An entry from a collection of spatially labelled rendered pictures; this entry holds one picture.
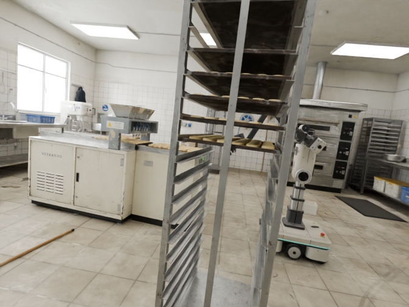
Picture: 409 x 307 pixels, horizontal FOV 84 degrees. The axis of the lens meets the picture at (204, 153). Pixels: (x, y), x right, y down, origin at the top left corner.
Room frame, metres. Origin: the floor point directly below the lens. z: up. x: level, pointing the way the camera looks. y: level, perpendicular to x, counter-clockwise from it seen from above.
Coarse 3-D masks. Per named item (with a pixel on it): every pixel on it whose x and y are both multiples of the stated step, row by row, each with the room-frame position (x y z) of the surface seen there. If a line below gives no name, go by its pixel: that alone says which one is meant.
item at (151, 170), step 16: (144, 160) 2.51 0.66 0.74; (160, 160) 2.47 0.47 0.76; (192, 160) 2.40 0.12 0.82; (144, 176) 2.51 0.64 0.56; (160, 176) 2.47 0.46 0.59; (144, 192) 2.50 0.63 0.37; (160, 192) 2.46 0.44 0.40; (176, 192) 2.42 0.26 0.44; (192, 192) 2.44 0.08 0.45; (144, 208) 2.50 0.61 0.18; (160, 208) 2.46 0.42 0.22; (176, 208) 2.42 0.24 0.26; (192, 208) 2.52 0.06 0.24; (160, 224) 2.49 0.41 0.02; (176, 224) 2.45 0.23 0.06
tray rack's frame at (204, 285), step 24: (312, 0) 0.83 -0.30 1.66; (240, 24) 0.90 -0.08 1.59; (312, 24) 0.83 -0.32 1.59; (240, 48) 0.89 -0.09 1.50; (288, 120) 0.84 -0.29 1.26; (288, 144) 0.83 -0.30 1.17; (168, 168) 0.95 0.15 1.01; (288, 168) 0.83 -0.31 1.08; (168, 192) 0.95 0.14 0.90; (168, 216) 0.94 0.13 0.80; (216, 216) 0.90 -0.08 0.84; (216, 240) 0.89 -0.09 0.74; (192, 288) 1.36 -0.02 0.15; (216, 288) 1.39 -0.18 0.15; (240, 288) 1.41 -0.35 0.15; (264, 288) 0.83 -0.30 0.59
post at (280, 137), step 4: (296, 48) 1.42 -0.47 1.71; (292, 72) 1.42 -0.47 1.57; (292, 76) 1.42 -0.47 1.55; (288, 92) 1.42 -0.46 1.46; (288, 96) 1.42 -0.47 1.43; (284, 100) 1.42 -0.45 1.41; (284, 116) 1.42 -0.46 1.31; (280, 120) 1.45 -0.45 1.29; (284, 120) 1.42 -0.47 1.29; (280, 124) 1.43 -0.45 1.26; (280, 132) 1.42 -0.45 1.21; (280, 136) 1.42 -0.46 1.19; (280, 140) 1.42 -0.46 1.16; (276, 156) 1.42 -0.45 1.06; (276, 160) 1.42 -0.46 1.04; (272, 204) 1.42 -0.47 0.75
